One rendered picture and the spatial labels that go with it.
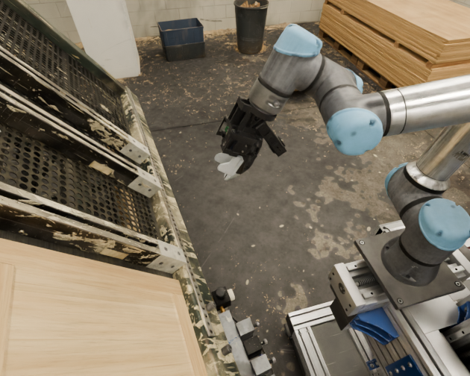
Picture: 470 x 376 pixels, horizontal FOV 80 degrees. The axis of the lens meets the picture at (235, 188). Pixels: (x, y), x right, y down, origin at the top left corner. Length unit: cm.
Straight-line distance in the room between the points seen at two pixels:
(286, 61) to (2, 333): 66
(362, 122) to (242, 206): 193
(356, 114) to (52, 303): 66
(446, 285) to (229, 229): 151
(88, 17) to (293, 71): 373
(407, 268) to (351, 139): 54
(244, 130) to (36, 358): 56
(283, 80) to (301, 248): 172
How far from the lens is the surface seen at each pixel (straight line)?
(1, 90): 104
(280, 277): 202
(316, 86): 58
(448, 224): 85
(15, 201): 73
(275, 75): 56
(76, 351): 69
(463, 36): 385
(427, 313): 108
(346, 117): 48
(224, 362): 97
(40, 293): 70
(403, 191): 91
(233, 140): 61
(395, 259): 95
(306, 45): 55
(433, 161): 87
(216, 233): 218
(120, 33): 418
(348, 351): 174
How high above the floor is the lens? 182
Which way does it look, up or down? 48 degrees down
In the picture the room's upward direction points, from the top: straight up
